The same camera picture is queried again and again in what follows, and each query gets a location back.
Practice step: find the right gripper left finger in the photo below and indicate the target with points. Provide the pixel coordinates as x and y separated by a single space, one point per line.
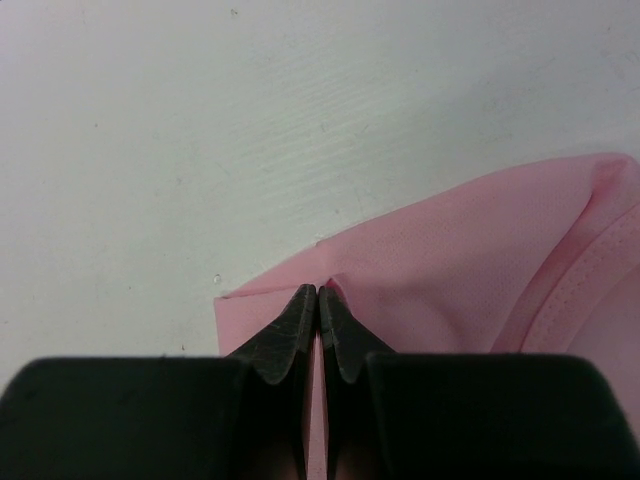
241 416

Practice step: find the pink t shirt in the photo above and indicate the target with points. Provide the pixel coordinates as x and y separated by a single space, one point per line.
537 259

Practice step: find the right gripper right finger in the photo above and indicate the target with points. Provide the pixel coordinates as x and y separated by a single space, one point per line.
394 415

